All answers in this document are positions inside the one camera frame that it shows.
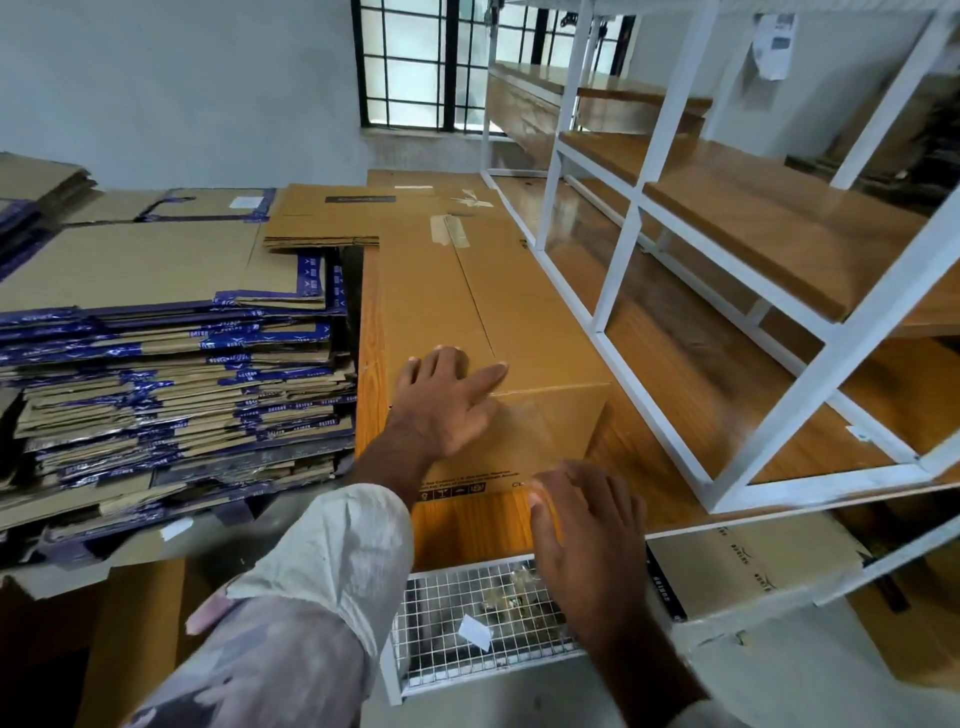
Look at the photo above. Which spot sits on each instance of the white wall device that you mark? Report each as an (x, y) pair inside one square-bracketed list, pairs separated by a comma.
[(773, 45)]

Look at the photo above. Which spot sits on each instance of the person's left forearm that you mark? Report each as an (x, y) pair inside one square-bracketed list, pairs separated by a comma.
[(387, 477)]

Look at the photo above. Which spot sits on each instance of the person's left hand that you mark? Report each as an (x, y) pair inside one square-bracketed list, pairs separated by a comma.
[(443, 405)]

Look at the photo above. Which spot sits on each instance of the person's right forearm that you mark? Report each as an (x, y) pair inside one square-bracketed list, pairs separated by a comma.
[(645, 683)]

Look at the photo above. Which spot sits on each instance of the person's right hand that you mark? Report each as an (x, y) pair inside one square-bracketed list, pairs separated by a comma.
[(593, 555)]

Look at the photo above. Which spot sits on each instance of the wooden table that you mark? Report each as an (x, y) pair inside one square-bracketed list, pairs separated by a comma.
[(705, 390)]

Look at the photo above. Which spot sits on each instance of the white metal shelf rack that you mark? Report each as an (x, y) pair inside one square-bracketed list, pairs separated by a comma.
[(833, 353)]

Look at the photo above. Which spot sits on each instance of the white paper tag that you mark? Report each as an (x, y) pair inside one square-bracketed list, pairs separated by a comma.
[(474, 632)]

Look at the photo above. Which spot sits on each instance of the assembled boxes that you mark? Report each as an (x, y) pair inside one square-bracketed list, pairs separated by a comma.
[(105, 645)]

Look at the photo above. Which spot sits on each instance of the person's light grey shirt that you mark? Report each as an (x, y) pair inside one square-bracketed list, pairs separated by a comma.
[(300, 600)]

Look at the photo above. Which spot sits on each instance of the black framed window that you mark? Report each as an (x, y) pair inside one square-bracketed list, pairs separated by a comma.
[(405, 60)]

